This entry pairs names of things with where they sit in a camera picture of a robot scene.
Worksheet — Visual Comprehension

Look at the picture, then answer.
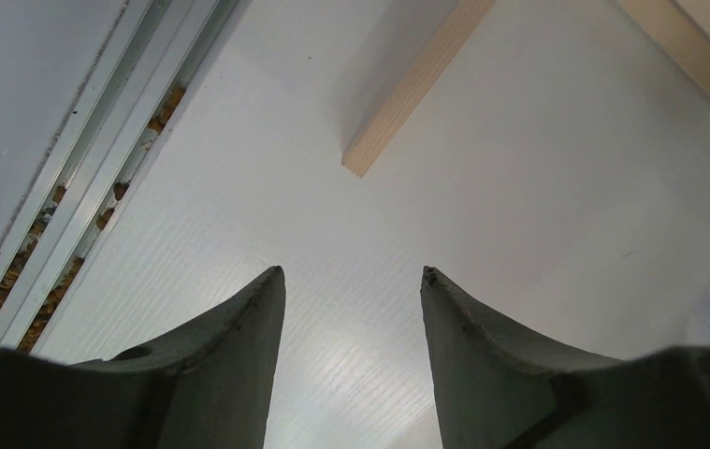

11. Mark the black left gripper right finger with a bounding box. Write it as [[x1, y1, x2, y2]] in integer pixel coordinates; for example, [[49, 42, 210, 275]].
[[420, 267, 618, 448]]

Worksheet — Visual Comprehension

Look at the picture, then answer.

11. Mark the aluminium frame rail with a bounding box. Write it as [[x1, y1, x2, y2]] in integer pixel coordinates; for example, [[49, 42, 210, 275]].
[[0, 1, 236, 353]]

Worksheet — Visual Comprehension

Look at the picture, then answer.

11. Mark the wooden hanging rack frame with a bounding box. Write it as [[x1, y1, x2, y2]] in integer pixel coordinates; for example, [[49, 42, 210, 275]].
[[341, 0, 710, 178]]

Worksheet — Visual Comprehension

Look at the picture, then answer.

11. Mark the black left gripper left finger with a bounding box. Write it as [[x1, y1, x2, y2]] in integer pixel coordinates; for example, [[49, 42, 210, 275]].
[[79, 266, 285, 448]]

